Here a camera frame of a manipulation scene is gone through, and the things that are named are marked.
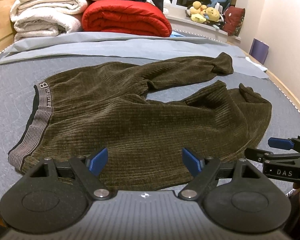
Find dark olive corduroy pants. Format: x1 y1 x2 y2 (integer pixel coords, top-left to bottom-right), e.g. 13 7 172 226
8 53 272 191

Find purple box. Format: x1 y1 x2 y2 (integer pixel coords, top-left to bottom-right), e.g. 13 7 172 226
249 39 269 64

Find grey quilted mattress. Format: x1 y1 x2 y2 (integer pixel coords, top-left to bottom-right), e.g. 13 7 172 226
0 48 300 198

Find light blue bed sheet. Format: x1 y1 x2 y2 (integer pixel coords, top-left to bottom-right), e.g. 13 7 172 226
0 32 267 79

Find dark red cushion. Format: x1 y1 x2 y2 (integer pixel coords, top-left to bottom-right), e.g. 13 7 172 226
222 6 245 36

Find red folded quilt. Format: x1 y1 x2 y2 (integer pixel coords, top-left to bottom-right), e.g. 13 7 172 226
81 0 172 37

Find yellow plush toys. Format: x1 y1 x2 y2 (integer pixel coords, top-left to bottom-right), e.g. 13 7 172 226
186 1 223 25

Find cream folded blanket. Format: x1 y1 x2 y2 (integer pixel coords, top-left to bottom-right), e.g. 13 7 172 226
10 0 88 41

